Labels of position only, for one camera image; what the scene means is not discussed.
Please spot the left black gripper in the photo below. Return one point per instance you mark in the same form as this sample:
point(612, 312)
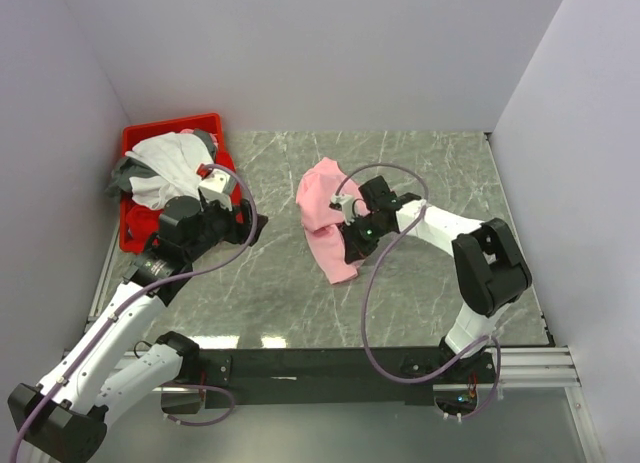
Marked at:
point(239, 230)

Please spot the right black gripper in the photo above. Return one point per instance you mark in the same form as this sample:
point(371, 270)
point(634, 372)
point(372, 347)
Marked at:
point(355, 249)

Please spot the pink t-shirt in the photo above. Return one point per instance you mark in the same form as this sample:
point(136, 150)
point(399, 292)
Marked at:
point(320, 222)

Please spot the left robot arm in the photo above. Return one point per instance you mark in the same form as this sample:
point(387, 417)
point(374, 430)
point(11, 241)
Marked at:
point(68, 412)

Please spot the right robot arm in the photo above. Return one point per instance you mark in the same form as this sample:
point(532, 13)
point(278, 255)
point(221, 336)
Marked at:
point(491, 270)

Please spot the white t-shirt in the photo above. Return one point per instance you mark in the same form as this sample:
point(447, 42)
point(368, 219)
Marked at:
point(174, 159)

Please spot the red plastic bin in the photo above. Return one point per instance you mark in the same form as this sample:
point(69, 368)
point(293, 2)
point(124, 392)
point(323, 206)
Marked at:
point(132, 135)

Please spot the grey t-shirt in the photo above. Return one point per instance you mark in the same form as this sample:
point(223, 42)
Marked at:
point(125, 169)

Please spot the black base beam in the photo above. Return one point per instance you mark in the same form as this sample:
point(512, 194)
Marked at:
point(336, 375)

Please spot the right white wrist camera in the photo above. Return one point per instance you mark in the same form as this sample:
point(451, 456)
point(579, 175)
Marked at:
point(346, 204)

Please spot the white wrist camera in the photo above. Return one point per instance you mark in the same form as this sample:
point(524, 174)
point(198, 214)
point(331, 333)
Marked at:
point(215, 184)
point(346, 204)

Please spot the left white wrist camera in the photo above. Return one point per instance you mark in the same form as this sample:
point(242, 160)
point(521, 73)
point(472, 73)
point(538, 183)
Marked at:
point(215, 184)

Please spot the aluminium frame rail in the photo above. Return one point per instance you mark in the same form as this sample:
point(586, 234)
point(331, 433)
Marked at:
point(523, 368)

